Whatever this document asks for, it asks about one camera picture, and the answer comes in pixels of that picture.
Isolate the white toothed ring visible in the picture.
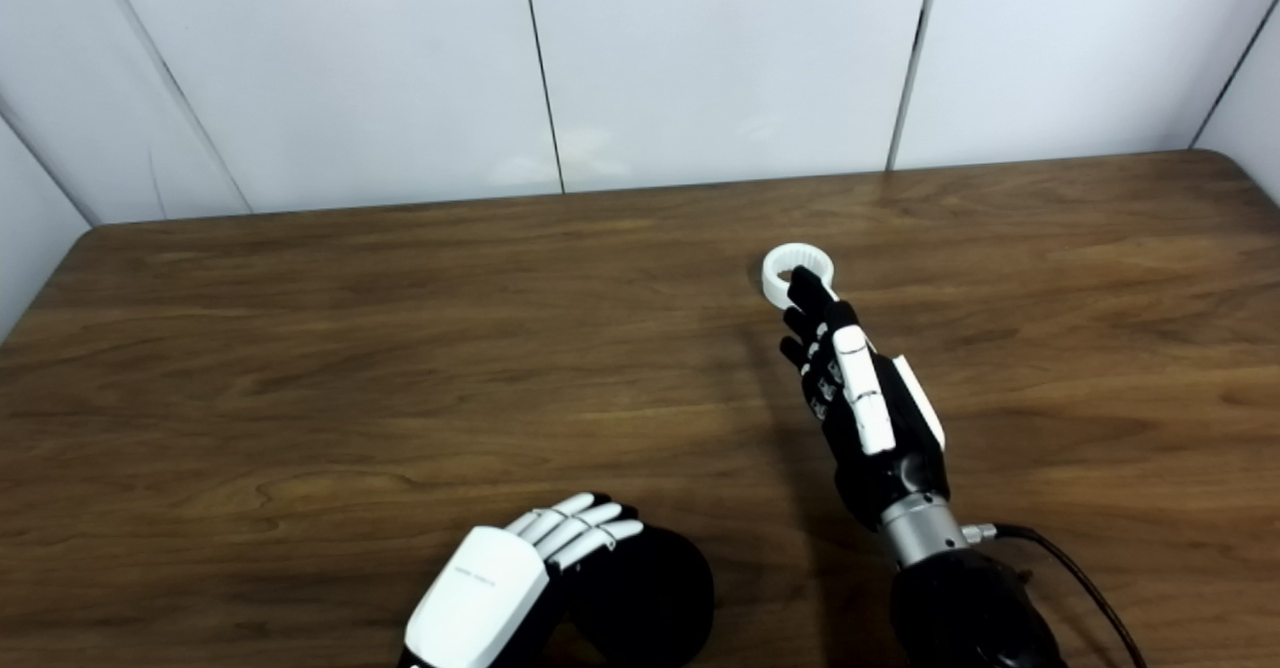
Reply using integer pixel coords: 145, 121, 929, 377
762, 243, 835, 307

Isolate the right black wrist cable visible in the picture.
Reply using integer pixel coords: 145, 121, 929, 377
961, 522, 1149, 668

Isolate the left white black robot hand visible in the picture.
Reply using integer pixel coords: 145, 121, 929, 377
398, 492, 644, 668

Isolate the round black part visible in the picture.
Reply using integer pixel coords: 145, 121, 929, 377
545, 523, 716, 668

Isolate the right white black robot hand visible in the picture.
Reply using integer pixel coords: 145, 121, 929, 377
779, 266, 951, 533

